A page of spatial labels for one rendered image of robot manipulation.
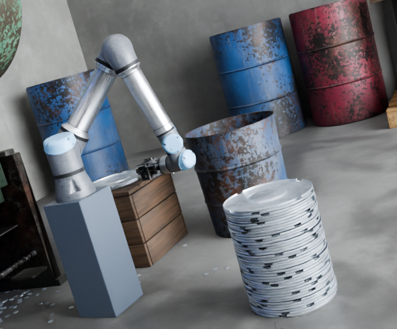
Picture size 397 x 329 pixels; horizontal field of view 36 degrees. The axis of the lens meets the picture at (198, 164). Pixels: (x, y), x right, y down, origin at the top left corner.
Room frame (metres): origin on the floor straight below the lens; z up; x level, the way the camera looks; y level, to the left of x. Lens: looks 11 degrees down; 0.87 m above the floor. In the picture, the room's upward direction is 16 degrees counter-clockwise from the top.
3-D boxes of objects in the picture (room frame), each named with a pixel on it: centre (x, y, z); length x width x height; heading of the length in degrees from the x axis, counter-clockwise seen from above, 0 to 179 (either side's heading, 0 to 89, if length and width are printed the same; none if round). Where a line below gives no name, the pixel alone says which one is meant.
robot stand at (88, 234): (2.24, 0.46, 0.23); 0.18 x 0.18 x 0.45; 57
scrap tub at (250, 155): (2.77, -0.18, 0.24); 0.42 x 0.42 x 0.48
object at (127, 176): (2.77, 0.37, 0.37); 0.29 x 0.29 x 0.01
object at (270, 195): (1.89, -0.18, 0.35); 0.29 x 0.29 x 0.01
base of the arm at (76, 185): (2.24, 0.46, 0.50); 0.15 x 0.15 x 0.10
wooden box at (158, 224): (2.81, 0.40, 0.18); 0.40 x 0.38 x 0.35; 62
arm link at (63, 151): (2.24, 0.46, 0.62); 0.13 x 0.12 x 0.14; 4
